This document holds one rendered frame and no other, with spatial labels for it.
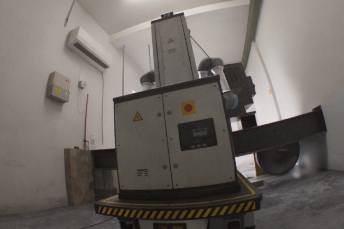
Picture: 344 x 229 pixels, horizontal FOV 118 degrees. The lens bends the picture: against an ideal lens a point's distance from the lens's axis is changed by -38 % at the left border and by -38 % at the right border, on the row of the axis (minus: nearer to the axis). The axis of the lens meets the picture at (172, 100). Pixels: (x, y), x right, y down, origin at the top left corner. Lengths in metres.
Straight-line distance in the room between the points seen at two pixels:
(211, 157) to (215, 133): 0.10
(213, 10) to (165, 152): 2.67
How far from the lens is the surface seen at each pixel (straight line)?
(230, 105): 1.37
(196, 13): 3.04
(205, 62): 1.55
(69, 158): 1.98
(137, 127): 0.80
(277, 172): 2.27
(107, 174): 2.09
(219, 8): 3.08
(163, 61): 1.39
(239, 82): 2.14
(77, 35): 2.37
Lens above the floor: 0.51
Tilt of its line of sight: 19 degrees up
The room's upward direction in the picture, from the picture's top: 7 degrees counter-clockwise
